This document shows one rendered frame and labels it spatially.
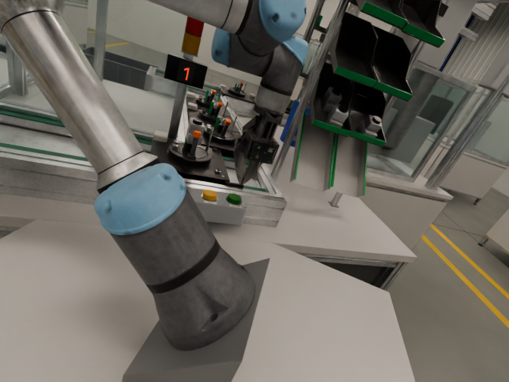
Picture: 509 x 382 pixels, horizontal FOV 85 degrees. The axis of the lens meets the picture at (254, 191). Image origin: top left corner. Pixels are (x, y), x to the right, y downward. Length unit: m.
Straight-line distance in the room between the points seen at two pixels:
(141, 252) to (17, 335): 0.28
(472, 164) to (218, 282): 6.34
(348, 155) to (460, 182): 5.60
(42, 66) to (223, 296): 0.42
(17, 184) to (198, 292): 0.59
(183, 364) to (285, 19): 0.48
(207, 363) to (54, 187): 0.59
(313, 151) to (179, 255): 0.75
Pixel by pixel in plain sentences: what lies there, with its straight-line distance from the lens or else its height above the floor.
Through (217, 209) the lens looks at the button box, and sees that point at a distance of 0.75.
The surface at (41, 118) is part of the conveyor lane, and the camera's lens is 1.10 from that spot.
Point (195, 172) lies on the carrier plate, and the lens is 0.85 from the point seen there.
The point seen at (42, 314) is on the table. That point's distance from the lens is 0.62.
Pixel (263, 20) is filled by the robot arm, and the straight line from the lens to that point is 0.47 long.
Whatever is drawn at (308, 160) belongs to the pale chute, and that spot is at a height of 1.06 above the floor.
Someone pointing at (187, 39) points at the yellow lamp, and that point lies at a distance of 0.95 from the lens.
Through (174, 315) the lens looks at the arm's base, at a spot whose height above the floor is 1.02.
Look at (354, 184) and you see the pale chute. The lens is 1.10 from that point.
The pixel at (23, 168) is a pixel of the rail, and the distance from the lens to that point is 0.84.
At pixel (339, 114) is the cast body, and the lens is 0.93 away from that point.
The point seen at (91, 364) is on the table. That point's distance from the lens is 0.56.
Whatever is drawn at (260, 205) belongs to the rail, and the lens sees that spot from 0.87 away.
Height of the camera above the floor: 1.35
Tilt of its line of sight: 27 degrees down
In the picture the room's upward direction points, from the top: 21 degrees clockwise
